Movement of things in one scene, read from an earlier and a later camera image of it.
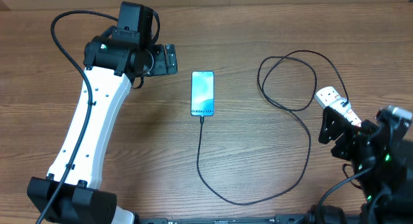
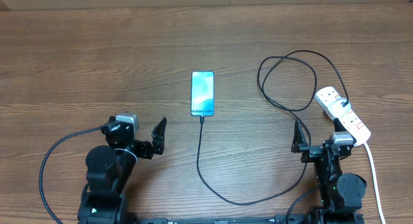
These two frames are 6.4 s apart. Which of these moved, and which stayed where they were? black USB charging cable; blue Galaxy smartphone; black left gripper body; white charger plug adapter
Moved: black USB charging cable; black left gripper body
Stayed: white charger plug adapter; blue Galaxy smartphone
